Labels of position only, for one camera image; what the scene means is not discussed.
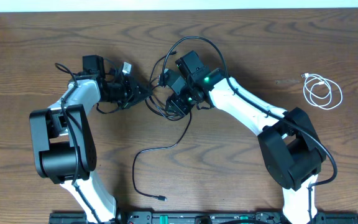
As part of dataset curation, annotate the white USB cable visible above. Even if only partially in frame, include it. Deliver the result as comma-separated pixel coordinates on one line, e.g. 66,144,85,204
301,72,344,110

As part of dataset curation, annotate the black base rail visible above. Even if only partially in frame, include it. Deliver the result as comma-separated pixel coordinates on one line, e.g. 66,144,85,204
48,211,358,224

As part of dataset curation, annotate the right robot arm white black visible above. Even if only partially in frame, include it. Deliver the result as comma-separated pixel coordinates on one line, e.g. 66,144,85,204
166,77,328,223

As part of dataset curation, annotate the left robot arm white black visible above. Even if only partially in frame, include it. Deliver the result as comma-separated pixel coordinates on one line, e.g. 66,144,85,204
29,75,152,223

